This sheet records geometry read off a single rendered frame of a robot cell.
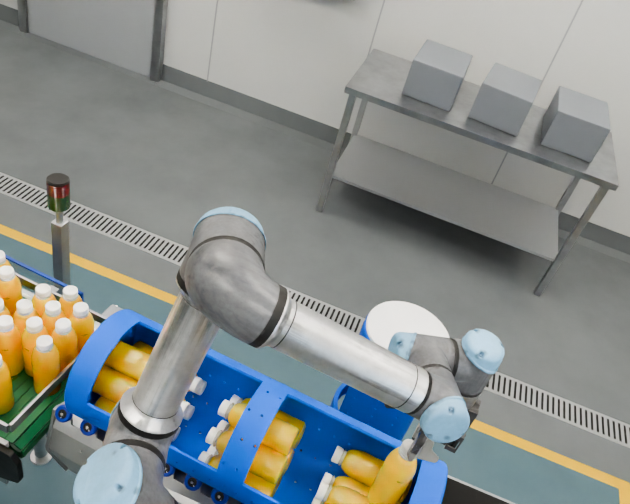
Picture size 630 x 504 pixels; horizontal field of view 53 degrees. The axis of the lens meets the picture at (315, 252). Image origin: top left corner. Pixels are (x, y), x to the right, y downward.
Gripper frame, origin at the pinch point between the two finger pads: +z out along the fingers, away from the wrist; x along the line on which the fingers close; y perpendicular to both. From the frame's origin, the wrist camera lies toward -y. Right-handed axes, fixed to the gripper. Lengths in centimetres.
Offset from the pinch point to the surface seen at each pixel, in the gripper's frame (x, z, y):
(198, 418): 5, 35, -50
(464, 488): 83, 118, 42
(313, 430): 12.5, 27.7, -21.1
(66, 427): -11, 39, -78
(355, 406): 49, 57, -14
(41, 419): -11, 42, -86
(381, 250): 232, 134, -37
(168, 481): -12, 39, -48
